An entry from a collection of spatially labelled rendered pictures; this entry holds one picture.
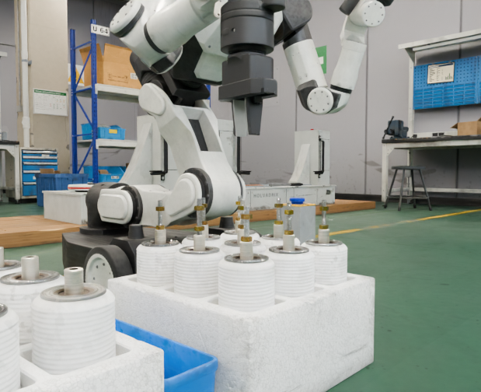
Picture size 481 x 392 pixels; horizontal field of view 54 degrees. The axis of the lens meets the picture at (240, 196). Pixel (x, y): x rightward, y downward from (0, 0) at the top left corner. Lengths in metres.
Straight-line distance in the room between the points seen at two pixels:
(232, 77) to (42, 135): 6.57
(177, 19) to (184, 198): 0.56
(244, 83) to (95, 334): 0.43
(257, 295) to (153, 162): 2.65
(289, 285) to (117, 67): 5.58
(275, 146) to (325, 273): 6.62
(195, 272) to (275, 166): 6.71
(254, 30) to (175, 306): 0.47
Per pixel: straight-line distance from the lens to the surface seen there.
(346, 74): 1.40
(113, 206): 1.61
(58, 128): 7.39
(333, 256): 0.94
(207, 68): 1.34
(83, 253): 1.53
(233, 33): 0.78
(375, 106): 6.55
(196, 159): 1.32
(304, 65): 1.43
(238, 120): 0.80
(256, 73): 0.76
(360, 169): 6.61
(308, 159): 4.63
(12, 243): 2.72
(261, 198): 3.88
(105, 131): 6.04
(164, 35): 0.90
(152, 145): 3.37
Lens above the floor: 0.40
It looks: 3 degrees down
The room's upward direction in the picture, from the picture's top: straight up
